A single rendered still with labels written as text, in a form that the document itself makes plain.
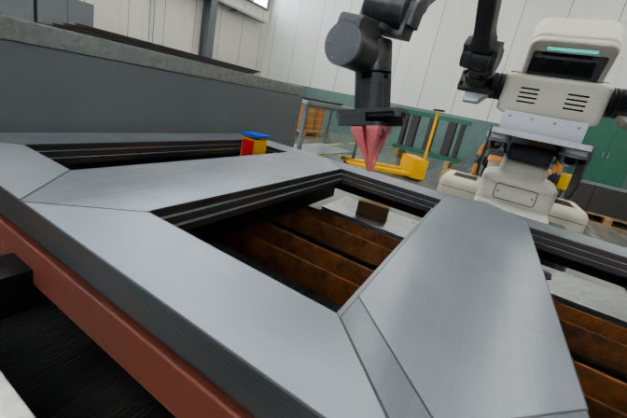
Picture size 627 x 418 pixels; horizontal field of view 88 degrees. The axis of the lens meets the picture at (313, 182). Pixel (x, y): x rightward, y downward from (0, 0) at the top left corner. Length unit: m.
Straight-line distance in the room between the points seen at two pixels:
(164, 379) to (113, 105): 0.70
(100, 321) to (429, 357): 0.29
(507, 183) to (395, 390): 1.05
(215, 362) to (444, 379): 0.16
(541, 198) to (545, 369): 0.94
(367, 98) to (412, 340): 0.35
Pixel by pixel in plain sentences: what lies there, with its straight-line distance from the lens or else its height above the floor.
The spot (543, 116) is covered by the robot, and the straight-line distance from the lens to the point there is 1.22.
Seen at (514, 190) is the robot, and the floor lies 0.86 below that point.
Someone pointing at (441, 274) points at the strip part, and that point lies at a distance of 0.43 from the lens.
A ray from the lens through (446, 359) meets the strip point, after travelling 0.30.
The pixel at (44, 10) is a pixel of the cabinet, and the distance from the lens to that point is 8.85.
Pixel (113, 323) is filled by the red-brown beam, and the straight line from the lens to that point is 0.36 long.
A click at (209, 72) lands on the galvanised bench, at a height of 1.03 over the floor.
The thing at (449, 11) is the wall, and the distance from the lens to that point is 11.20.
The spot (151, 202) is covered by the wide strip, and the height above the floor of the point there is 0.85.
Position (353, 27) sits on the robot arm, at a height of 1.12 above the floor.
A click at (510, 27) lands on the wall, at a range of 10.89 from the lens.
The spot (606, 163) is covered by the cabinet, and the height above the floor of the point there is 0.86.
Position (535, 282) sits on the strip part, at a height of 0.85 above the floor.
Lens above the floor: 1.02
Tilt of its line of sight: 15 degrees down
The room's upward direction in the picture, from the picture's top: 12 degrees clockwise
